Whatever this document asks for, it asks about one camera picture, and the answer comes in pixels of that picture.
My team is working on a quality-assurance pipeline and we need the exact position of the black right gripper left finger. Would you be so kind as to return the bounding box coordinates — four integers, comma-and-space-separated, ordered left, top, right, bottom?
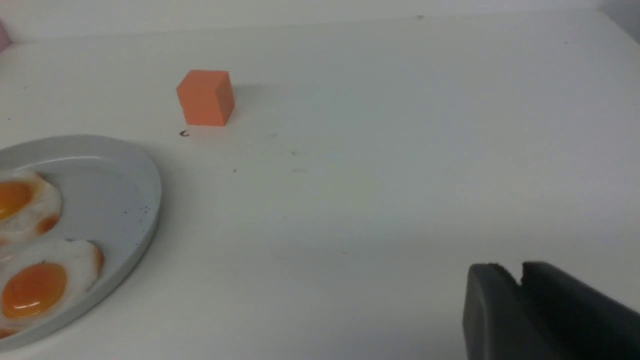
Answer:
462, 263, 566, 360

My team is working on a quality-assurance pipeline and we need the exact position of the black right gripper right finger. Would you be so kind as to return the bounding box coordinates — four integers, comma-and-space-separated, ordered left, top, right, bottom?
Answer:
520, 261, 640, 360

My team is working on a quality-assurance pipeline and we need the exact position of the orange foam cube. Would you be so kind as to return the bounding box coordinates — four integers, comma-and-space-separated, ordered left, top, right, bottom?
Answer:
176, 69, 235, 127

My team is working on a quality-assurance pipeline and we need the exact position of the grey speckled plate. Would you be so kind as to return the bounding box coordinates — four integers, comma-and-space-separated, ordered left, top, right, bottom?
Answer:
1, 134, 163, 353

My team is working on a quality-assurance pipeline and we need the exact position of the near fried egg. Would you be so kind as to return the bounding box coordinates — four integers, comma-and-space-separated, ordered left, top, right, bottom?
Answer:
0, 238, 105, 338

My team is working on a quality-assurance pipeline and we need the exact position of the fried egg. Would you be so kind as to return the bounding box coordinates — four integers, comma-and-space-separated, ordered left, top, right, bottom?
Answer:
0, 170, 63, 246
0, 238, 105, 338

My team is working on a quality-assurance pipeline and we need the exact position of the far fried egg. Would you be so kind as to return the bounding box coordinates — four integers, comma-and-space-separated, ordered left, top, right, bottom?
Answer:
0, 170, 63, 246

